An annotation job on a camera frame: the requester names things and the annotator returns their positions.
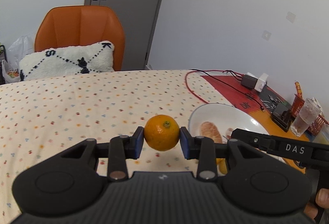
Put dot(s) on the small kumquat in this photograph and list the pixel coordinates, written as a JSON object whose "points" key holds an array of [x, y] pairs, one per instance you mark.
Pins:
{"points": [[221, 163]]}

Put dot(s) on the dark power adapter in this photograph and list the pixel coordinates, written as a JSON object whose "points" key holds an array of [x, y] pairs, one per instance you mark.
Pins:
{"points": [[248, 81]]}

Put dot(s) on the mandarin orange back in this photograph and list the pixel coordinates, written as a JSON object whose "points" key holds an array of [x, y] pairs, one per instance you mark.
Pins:
{"points": [[161, 132]]}

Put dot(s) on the red printed plastic bag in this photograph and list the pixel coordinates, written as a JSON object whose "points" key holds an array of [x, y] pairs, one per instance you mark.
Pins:
{"points": [[10, 75]]}

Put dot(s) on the clear plastic cup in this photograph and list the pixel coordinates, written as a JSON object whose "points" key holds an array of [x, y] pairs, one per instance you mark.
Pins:
{"points": [[306, 116]]}

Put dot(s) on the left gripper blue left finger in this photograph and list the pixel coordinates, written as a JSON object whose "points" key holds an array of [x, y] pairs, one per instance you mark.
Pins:
{"points": [[121, 148]]}

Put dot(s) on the floral tablecloth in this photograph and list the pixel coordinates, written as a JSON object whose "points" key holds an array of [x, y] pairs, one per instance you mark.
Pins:
{"points": [[40, 118]]}

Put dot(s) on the orange chair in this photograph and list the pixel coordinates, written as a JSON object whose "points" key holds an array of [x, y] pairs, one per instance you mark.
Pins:
{"points": [[80, 26]]}

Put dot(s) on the clear plastic bag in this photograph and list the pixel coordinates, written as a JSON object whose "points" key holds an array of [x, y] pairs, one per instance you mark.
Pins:
{"points": [[20, 48]]}

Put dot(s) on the peeled citrus segment small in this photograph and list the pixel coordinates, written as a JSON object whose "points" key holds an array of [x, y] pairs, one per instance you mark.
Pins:
{"points": [[209, 129]]}

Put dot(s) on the white power strip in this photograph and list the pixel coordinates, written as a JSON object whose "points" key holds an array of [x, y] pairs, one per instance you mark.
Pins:
{"points": [[261, 83]]}

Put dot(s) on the white plate blue rim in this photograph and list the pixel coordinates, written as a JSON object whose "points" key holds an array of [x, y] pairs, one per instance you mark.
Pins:
{"points": [[225, 117]]}

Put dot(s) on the person's right hand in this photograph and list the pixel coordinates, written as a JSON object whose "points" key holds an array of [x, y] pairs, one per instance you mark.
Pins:
{"points": [[322, 201]]}

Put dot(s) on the white black fluffy pillow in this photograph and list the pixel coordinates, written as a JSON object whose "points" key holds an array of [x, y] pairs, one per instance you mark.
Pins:
{"points": [[71, 60]]}

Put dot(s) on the red orange cat mat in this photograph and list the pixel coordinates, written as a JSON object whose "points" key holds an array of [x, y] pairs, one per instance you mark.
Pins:
{"points": [[226, 89]]}

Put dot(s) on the black box device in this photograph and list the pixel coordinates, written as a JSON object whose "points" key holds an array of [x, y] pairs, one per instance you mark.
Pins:
{"points": [[282, 116]]}

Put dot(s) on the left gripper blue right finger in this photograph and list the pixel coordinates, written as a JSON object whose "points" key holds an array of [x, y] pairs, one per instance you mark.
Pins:
{"points": [[202, 149]]}

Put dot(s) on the red decorative holder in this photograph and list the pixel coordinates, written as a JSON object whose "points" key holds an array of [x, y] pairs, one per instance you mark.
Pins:
{"points": [[298, 102]]}

